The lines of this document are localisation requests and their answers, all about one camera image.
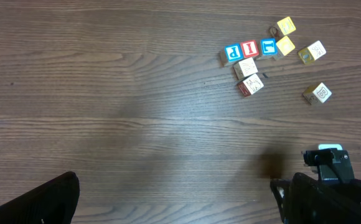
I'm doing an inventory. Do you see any natural wood block right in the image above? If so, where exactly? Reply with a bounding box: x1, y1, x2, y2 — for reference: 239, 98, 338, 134
298, 40, 327, 65

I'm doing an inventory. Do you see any yellow block upper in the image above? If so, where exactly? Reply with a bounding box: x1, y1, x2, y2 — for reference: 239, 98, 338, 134
270, 16, 296, 38

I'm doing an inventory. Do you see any wood block red side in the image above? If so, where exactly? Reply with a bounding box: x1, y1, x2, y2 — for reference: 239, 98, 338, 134
237, 73, 264, 97

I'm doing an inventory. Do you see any yellow block lower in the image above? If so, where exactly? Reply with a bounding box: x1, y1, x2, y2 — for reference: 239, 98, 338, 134
273, 36, 295, 60

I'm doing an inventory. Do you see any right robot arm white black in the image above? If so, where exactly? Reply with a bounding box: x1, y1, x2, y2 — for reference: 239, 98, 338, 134
284, 144, 361, 224

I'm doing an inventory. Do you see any natural wood picture block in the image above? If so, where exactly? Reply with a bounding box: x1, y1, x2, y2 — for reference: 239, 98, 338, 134
233, 58, 258, 80

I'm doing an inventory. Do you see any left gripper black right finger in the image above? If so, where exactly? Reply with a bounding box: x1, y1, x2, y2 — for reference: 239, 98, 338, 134
270, 179, 292, 224

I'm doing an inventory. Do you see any blue letter P block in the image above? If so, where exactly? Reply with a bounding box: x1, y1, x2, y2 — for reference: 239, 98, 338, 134
220, 43, 244, 67

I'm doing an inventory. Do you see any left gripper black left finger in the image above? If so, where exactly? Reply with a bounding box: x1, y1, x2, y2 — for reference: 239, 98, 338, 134
0, 171, 80, 224

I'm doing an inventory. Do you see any red letter I block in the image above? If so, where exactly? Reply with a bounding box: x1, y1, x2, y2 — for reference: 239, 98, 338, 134
240, 40, 259, 58

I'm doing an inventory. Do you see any yellow block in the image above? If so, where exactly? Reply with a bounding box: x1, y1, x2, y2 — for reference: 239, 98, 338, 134
273, 36, 295, 60
270, 16, 296, 38

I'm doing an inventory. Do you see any natural block letter B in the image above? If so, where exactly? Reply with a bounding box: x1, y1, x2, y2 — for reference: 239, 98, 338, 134
302, 82, 332, 105

